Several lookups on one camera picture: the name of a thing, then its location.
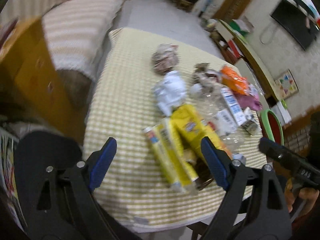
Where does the pink snack bag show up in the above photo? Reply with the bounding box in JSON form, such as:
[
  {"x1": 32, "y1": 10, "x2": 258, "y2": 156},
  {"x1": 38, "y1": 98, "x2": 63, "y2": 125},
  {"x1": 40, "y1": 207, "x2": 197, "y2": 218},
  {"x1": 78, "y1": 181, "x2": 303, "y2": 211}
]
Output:
[{"x1": 234, "y1": 83, "x2": 263, "y2": 112}]

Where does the white blue milk carton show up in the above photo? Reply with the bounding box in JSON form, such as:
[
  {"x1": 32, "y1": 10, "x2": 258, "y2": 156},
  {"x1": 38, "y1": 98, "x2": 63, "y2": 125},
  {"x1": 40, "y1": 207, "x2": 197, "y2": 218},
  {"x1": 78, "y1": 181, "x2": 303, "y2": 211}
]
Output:
[{"x1": 220, "y1": 87, "x2": 246, "y2": 126}]

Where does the dark brown cigarette pack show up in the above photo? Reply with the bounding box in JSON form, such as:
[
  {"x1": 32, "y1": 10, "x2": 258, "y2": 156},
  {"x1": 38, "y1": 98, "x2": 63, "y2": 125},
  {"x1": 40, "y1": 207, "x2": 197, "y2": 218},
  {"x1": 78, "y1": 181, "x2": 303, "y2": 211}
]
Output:
[{"x1": 241, "y1": 107, "x2": 261, "y2": 135}]

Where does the green red trash bin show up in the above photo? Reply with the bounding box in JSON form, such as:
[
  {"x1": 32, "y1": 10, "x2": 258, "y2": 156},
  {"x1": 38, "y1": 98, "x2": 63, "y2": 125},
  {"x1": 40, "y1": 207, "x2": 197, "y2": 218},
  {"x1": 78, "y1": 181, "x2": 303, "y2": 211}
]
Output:
[{"x1": 259, "y1": 109, "x2": 284, "y2": 145}]

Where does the right hand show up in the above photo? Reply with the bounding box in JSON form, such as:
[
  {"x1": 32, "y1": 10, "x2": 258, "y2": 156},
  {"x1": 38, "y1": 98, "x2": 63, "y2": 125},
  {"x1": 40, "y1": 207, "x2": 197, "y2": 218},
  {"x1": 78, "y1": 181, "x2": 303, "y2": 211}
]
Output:
[{"x1": 284, "y1": 178, "x2": 319, "y2": 221}]

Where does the chinese checkers board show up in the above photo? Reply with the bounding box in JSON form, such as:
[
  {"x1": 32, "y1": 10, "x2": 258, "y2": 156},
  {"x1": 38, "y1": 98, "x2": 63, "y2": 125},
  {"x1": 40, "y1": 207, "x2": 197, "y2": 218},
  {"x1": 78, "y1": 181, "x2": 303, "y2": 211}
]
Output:
[{"x1": 275, "y1": 69, "x2": 299, "y2": 99}]

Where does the wooden side cabinet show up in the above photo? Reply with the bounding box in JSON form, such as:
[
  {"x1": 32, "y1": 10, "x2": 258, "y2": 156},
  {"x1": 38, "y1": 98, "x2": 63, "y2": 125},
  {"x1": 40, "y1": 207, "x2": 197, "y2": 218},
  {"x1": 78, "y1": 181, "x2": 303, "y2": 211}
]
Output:
[{"x1": 1, "y1": 17, "x2": 85, "y2": 144}]

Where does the yellow checkered table mat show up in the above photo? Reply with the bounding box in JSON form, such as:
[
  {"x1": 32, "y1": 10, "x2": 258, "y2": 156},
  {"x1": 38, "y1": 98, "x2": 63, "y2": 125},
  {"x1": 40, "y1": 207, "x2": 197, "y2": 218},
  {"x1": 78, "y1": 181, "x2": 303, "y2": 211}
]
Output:
[{"x1": 84, "y1": 28, "x2": 225, "y2": 233}]

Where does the clear plastic bottle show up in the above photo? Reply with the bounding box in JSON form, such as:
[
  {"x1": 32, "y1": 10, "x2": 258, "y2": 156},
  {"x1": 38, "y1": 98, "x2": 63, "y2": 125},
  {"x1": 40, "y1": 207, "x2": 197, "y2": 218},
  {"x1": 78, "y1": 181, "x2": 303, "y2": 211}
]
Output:
[{"x1": 198, "y1": 93, "x2": 245, "y2": 153}]

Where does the yellow snack bag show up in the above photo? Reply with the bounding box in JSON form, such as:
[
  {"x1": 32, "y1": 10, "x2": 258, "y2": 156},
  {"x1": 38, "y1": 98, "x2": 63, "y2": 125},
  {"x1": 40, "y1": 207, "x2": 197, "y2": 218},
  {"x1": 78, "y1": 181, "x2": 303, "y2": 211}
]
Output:
[{"x1": 171, "y1": 104, "x2": 232, "y2": 161}]

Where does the yellow tube package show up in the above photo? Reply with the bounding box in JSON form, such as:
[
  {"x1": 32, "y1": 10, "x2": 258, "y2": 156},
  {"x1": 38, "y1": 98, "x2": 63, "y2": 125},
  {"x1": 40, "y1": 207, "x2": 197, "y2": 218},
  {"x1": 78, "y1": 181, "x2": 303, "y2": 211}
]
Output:
[{"x1": 143, "y1": 118, "x2": 199, "y2": 195}]

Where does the orange plastic snack bag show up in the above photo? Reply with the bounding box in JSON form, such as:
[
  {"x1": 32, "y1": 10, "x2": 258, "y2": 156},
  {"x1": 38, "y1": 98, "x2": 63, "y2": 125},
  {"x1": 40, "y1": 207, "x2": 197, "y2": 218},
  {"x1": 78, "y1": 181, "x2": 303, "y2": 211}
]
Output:
[{"x1": 220, "y1": 66, "x2": 249, "y2": 95}]

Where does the crumpled brown-white wrapper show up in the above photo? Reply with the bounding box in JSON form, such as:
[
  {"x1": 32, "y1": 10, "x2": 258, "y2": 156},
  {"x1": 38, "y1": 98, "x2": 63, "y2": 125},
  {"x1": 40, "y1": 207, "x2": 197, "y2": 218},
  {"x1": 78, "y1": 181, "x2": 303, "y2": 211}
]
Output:
[{"x1": 189, "y1": 63, "x2": 223, "y2": 98}]

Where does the red book in cabinet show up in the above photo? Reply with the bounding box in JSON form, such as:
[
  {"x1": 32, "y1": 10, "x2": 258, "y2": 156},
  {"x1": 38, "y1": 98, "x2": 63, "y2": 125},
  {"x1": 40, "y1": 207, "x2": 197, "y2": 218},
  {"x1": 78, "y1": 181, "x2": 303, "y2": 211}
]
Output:
[{"x1": 227, "y1": 39, "x2": 242, "y2": 59}]

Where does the crumpled white paper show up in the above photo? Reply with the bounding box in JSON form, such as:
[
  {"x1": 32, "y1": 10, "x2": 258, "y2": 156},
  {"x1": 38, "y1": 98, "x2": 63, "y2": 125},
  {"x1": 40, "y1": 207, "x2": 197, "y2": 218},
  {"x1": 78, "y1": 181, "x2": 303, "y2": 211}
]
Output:
[{"x1": 152, "y1": 70, "x2": 187, "y2": 117}]

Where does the long tv cabinet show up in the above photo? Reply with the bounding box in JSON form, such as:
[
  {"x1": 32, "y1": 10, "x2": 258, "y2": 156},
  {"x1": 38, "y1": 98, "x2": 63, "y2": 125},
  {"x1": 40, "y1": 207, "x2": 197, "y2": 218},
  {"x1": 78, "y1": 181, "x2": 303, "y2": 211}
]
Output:
[{"x1": 209, "y1": 18, "x2": 292, "y2": 120}]

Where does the green box on cabinet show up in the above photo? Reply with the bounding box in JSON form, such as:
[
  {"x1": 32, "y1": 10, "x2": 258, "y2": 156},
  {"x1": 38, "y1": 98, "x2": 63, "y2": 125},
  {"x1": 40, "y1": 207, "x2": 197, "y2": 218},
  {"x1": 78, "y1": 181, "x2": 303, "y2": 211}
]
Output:
[{"x1": 229, "y1": 19, "x2": 253, "y2": 36}]

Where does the crumpled red-white paper ball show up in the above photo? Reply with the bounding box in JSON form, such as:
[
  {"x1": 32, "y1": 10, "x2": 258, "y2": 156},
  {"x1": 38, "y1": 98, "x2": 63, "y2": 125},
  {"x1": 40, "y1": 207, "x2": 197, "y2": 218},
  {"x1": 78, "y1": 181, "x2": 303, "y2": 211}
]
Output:
[{"x1": 152, "y1": 44, "x2": 179, "y2": 75}]

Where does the striped beige sofa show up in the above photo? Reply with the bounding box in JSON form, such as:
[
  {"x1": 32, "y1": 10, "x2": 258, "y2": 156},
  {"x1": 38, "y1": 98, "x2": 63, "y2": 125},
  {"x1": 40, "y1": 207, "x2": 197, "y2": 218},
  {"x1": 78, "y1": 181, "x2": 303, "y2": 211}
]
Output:
[{"x1": 1, "y1": 0, "x2": 125, "y2": 81}]

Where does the television cable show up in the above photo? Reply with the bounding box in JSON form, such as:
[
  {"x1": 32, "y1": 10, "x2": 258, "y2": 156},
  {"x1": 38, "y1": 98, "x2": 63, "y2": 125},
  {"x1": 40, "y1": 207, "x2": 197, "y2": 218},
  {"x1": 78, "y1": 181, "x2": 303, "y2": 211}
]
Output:
[{"x1": 259, "y1": 21, "x2": 275, "y2": 45}]

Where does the wall television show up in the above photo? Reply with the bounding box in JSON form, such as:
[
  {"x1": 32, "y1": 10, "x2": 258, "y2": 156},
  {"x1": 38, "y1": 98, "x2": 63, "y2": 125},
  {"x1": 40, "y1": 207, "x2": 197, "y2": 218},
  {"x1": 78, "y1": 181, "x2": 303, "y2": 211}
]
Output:
[{"x1": 270, "y1": 0, "x2": 319, "y2": 51}]

